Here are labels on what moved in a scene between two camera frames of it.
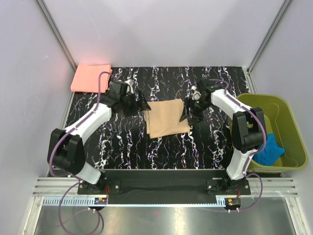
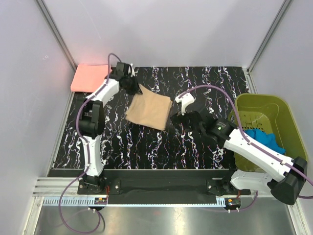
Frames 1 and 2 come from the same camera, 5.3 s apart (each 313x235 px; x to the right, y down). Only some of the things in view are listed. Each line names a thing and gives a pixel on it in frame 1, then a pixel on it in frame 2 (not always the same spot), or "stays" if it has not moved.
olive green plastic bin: [280, 120] stays
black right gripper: [188, 104] -> [178, 119]
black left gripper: [135, 110] -> [136, 89]
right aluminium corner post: [285, 5] stays
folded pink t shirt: [86, 78] stays
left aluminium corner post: [57, 34] stays
